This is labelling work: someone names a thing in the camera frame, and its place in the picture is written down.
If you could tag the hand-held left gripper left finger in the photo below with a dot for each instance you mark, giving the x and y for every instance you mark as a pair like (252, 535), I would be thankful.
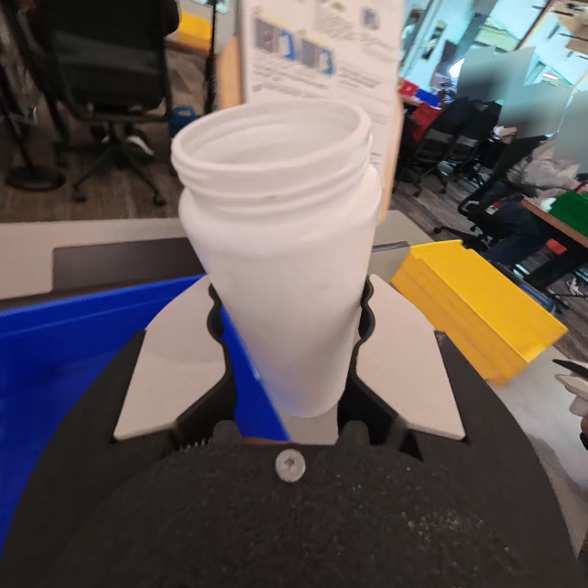
(174, 367)

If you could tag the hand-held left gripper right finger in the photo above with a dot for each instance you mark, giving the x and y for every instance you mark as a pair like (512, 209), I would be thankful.
(406, 367)

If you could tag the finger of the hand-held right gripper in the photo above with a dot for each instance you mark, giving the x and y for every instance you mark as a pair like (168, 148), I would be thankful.
(574, 367)
(579, 386)

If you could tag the yellow plastic bin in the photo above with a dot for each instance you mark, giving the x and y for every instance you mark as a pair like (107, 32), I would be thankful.
(473, 298)

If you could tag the blue plastic bin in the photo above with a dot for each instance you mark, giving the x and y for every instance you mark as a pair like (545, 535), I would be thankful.
(69, 344)

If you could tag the white plastic bottle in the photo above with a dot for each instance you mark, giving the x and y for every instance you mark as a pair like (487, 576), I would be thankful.
(285, 275)

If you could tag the person's left hand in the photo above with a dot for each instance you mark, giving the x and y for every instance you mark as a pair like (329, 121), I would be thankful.
(262, 440)

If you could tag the wooden background table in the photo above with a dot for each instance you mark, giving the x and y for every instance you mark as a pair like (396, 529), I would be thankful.
(542, 213)

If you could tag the green stacked bins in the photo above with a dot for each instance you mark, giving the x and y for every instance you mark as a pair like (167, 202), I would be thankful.
(572, 206)

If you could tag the blue plastic crate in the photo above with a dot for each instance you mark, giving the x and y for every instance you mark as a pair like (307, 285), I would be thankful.
(186, 121)

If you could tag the black office chair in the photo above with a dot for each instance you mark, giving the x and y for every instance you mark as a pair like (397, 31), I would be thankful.
(105, 69)

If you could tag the printed instruction sheet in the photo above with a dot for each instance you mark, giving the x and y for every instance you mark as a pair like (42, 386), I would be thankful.
(321, 46)

